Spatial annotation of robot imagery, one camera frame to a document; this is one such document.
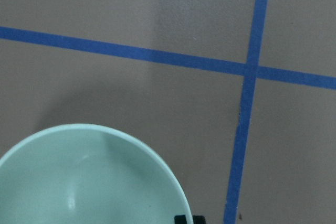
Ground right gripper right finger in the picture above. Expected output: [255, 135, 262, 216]
[193, 215, 205, 224]

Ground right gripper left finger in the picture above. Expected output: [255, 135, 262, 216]
[174, 215, 186, 224]

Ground green bowl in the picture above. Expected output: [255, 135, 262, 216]
[1, 124, 193, 223]

